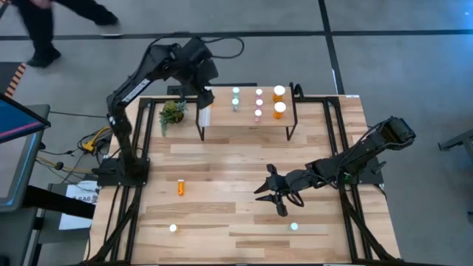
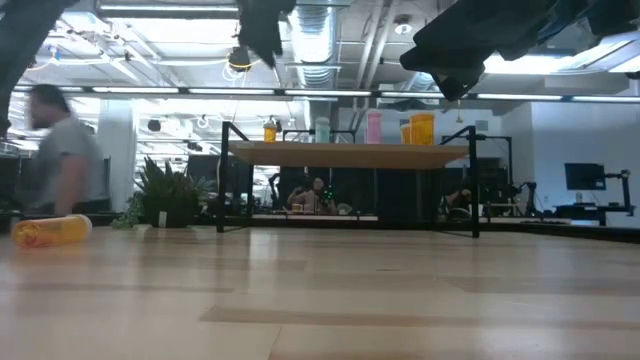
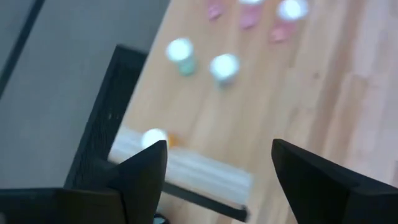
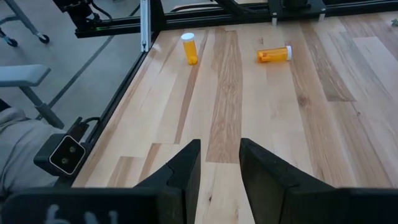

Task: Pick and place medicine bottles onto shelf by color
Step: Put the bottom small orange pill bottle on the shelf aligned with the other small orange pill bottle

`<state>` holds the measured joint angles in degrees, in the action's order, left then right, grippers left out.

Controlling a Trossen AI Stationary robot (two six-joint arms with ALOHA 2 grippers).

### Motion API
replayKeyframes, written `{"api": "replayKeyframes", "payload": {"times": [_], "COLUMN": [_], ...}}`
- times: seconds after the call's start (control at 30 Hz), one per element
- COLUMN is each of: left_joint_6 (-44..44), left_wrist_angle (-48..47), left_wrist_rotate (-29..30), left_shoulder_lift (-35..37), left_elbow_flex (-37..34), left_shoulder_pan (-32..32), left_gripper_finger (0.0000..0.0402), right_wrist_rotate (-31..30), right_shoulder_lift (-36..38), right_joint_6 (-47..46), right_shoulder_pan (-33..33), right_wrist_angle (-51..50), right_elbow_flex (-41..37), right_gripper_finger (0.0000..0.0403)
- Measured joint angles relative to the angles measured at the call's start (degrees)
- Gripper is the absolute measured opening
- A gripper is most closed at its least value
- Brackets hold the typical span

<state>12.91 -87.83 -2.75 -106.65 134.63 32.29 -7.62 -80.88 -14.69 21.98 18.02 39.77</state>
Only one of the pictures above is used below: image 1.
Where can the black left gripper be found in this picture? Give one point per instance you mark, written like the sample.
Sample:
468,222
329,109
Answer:
199,72

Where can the wooden shelf with black frame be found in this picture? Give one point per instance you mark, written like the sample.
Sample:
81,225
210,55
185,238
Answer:
268,120

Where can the small orange pill bottle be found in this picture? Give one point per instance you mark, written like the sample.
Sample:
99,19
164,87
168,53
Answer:
180,188
173,228

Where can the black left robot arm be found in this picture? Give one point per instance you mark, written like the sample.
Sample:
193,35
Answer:
135,86

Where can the white label sticker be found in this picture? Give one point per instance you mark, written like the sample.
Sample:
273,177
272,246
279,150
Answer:
353,96

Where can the hazard striped black mat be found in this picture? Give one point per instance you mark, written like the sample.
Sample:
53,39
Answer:
9,77

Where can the potted green succulent plant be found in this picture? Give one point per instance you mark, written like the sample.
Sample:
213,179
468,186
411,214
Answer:
171,112

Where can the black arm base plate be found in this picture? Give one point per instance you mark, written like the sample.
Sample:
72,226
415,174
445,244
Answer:
111,179
377,179

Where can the black aluminium rig frame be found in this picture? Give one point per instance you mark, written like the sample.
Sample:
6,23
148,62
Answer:
145,101

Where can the black power strip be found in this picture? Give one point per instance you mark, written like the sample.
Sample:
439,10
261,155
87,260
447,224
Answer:
177,90

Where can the blue screen monitor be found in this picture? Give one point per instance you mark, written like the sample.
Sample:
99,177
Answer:
15,120

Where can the pink pill bottle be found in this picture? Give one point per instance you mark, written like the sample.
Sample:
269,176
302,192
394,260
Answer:
259,102
258,113
258,91

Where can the grey metal stand leg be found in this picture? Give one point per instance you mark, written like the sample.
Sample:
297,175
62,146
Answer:
458,140

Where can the white paper sheet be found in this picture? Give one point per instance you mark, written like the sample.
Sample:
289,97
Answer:
75,192

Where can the person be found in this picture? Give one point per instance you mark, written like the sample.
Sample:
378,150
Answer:
38,26

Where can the teal pill bottle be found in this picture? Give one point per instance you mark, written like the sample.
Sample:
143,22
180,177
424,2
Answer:
235,101
235,90
293,226

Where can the black beam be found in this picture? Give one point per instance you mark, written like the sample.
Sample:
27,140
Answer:
59,202

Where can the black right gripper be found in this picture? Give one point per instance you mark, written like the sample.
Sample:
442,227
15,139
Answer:
290,181

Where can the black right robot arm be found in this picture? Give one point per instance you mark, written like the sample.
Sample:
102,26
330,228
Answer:
358,153

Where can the large orange pill bottle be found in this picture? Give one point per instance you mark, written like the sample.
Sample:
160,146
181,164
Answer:
280,106
279,89

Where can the black metal bar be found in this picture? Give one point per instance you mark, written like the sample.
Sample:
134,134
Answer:
236,84

